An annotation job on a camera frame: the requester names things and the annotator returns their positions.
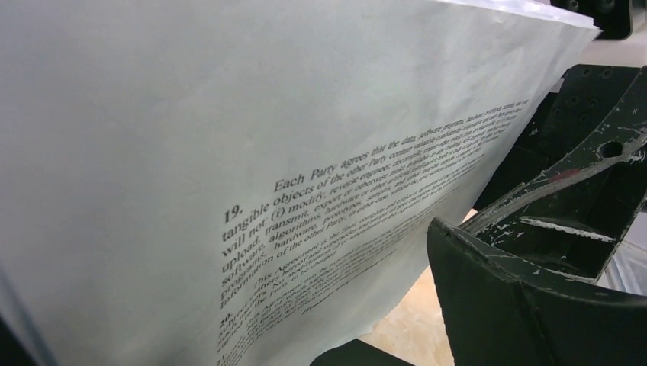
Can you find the white printed paper stack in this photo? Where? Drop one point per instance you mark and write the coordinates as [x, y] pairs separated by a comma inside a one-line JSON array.
[[247, 182]]

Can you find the grey black file folder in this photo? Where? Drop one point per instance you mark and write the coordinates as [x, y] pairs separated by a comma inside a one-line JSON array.
[[357, 353]]

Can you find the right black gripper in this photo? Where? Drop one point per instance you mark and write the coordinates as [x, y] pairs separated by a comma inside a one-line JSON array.
[[568, 191]]

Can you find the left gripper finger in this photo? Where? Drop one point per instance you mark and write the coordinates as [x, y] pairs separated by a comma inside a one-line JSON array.
[[500, 309]]

